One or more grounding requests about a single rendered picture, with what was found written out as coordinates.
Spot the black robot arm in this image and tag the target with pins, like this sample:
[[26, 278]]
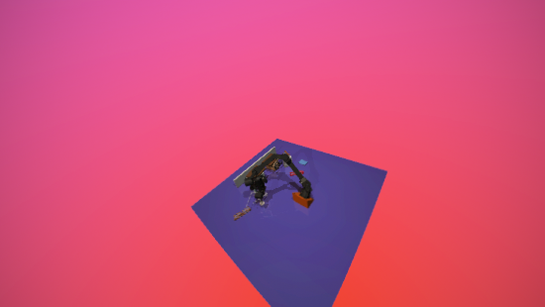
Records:
[[249, 181]]

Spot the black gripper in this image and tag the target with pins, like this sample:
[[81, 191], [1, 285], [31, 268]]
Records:
[[261, 190]]

